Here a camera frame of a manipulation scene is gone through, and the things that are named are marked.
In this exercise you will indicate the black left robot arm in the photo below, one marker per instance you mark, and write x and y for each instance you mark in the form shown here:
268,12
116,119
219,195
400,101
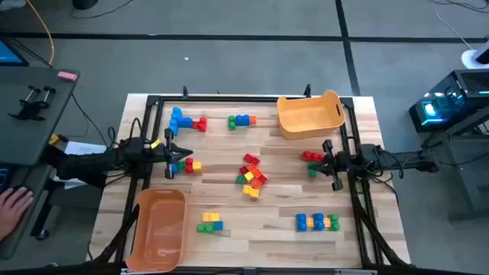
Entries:
95,164

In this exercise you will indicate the green small stud block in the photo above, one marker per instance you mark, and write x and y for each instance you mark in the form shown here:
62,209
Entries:
181,165
240,179

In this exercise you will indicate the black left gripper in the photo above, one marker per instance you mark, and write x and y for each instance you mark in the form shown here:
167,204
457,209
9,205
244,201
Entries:
168,153

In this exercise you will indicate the black clamp tool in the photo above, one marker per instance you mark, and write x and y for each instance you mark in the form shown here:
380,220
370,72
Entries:
32,106

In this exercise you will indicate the yellow tag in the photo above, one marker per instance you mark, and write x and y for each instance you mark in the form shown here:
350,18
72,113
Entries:
155,144

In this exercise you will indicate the pink eraser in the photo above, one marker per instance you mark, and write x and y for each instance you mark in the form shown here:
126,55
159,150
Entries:
67,75

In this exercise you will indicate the blue large stud block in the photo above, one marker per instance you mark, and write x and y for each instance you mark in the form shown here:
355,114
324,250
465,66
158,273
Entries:
186,122
301,222
242,120
318,221

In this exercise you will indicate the white paper sheet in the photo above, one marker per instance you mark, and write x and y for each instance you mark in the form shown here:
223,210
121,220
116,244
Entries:
82,148

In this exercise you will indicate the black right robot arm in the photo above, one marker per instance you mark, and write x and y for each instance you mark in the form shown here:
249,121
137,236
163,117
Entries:
405,160

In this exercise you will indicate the orange plastic bin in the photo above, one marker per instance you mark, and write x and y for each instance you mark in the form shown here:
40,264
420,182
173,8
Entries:
160,229

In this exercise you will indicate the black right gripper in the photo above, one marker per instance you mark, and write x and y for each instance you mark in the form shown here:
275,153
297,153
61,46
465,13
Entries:
344,163

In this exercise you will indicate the yellow plain cube block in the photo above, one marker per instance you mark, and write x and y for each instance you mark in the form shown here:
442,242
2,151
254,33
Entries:
196,165
249,176

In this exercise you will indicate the dark grey side desk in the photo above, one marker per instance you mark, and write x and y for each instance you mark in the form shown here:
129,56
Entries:
26,126

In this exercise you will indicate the black aluminium table frame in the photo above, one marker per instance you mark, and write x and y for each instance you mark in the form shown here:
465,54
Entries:
229,98

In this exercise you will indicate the blue long large block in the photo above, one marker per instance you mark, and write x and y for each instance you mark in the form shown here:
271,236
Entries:
175,120

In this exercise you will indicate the white tower fan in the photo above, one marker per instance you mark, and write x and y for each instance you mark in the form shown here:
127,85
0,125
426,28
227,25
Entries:
475,59

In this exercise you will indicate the grey equipment stand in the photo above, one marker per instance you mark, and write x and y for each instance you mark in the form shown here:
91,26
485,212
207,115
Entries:
470,172

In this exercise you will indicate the yellow plastic bin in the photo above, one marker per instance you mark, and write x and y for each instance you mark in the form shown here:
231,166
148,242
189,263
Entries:
309,114

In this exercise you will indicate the blue plain cube block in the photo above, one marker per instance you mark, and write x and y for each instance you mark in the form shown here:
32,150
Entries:
174,168
218,225

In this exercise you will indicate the desk computer monitor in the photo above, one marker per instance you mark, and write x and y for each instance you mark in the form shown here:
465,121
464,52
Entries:
9,53

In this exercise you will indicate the black round stand base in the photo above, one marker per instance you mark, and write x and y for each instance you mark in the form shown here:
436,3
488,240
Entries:
85,3

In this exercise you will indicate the red large stud block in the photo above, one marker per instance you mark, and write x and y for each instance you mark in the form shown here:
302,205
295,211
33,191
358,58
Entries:
189,165
201,124

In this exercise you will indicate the green large stud block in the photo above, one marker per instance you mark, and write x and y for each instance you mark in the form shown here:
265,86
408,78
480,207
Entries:
205,228
334,222
232,122

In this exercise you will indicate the computer tower with lights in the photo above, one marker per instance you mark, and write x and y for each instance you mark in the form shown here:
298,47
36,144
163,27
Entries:
451,99

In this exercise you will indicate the red long large block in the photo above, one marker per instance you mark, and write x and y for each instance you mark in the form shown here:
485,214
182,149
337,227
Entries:
312,156

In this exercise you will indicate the black caster wheel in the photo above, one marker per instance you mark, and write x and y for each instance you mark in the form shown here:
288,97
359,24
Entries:
41,233

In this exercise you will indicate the dark red small stud block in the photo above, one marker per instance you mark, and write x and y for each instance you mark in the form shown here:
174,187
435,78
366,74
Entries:
243,170

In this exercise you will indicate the yellow black small device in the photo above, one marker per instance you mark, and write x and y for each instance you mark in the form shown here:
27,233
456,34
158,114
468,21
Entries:
55,139

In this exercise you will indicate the black frame clamp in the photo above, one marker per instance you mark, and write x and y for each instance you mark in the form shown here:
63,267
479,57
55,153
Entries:
307,89
185,91

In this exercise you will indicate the green oblong stud block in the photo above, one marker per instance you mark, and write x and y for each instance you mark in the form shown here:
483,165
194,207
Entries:
311,173

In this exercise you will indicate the person's hand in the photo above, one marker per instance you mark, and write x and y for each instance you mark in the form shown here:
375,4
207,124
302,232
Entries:
13,210

